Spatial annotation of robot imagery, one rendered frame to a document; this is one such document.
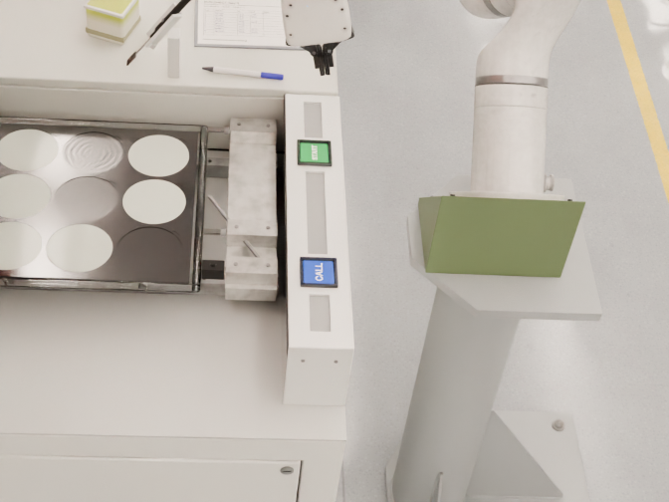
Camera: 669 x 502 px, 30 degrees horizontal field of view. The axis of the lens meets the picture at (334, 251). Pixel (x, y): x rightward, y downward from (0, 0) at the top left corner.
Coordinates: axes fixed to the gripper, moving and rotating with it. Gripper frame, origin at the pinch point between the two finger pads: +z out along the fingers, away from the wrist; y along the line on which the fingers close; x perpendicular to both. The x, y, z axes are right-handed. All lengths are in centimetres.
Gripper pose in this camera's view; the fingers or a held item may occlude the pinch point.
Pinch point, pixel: (324, 60)
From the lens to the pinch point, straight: 198.0
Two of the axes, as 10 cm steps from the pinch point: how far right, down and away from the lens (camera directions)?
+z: 1.2, 6.7, 7.3
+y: 9.9, -1.1, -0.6
